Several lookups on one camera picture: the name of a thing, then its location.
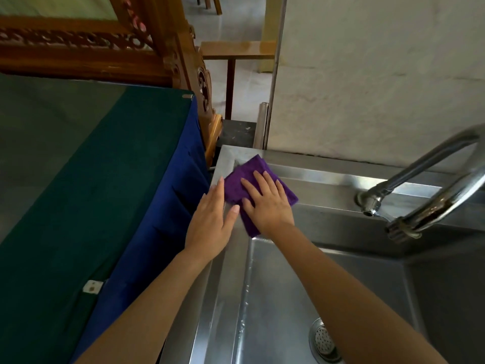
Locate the steel angle bar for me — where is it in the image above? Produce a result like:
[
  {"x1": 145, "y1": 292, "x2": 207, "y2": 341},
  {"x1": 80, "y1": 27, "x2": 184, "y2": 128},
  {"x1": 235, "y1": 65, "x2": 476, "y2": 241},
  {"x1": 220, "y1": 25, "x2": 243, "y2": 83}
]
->
[{"x1": 253, "y1": 102, "x2": 270, "y2": 150}]

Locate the wooden chair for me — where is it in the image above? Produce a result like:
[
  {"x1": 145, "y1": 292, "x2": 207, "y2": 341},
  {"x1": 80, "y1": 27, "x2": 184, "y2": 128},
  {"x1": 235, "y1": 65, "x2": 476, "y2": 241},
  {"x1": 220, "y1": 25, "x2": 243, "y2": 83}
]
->
[{"x1": 196, "y1": 0, "x2": 223, "y2": 16}]

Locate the metal wall corner trim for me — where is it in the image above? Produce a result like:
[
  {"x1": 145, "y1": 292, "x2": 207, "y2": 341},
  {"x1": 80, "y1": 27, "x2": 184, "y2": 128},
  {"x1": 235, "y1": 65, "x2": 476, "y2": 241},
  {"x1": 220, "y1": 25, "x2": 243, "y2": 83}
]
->
[{"x1": 264, "y1": 0, "x2": 288, "y2": 149}]

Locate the wooden bench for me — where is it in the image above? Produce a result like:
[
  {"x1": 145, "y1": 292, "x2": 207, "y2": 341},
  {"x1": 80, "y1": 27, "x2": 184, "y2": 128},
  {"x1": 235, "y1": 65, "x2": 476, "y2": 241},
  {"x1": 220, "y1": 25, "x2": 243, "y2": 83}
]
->
[{"x1": 200, "y1": 40, "x2": 276, "y2": 120}]

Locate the chrome gooseneck faucet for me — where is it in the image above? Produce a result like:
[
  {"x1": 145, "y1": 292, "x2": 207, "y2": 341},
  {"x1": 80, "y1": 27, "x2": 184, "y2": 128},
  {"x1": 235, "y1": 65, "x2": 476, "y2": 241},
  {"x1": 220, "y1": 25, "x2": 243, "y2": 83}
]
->
[{"x1": 355, "y1": 124, "x2": 485, "y2": 244}]

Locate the metal drain strainer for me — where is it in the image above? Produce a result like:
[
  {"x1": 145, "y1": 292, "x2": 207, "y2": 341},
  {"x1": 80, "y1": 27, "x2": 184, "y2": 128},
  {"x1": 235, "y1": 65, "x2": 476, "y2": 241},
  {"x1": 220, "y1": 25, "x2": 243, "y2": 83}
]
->
[{"x1": 309, "y1": 318, "x2": 344, "y2": 364}]

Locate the person's right hand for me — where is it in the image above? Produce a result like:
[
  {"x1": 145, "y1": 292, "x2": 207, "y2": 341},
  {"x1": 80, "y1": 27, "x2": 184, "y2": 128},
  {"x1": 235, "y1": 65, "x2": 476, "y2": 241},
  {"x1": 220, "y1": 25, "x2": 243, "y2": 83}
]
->
[{"x1": 240, "y1": 170, "x2": 296, "y2": 239}]

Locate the stainless steel sink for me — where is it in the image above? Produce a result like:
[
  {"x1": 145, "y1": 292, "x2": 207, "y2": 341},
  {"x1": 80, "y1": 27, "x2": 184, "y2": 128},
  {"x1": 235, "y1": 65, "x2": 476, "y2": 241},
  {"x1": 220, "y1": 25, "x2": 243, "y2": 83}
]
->
[{"x1": 159, "y1": 144, "x2": 485, "y2": 364}]

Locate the person's right forearm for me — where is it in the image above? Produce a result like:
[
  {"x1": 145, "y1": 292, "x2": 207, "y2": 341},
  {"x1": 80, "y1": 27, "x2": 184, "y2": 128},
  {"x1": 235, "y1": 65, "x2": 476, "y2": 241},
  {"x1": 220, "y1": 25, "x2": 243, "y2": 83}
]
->
[{"x1": 271, "y1": 223, "x2": 450, "y2": 364}]

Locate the green table cloth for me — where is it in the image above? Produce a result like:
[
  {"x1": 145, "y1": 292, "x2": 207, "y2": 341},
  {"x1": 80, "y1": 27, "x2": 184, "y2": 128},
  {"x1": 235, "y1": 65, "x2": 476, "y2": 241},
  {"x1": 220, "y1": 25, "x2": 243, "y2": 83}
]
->
[{"x1": 0, "y1": 73, "x2": 194, "y2": 364}]

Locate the carved wooden furniture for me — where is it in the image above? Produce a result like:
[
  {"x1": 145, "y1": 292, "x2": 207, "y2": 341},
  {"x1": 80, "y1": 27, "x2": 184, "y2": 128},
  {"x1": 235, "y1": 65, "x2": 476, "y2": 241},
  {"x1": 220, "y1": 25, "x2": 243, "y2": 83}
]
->
[{"x1": 0, "y1": 0, "x2": 223, "y2": 167}]

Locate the person's left hand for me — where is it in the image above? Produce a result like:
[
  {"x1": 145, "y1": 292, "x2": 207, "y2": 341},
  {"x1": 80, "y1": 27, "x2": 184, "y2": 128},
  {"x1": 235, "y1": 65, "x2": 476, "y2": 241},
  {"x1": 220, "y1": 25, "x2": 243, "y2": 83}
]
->
[{"x1": 184, "y1": 177, "x2": 241, "y2": 262}]

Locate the purple cleaning cloth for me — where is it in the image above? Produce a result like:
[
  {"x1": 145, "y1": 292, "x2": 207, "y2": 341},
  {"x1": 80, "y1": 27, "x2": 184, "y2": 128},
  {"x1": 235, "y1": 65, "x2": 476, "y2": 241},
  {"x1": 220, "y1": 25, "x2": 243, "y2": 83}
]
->
[{"x1": 223, "y1": 154, "x2": 299, "y2": 238}]

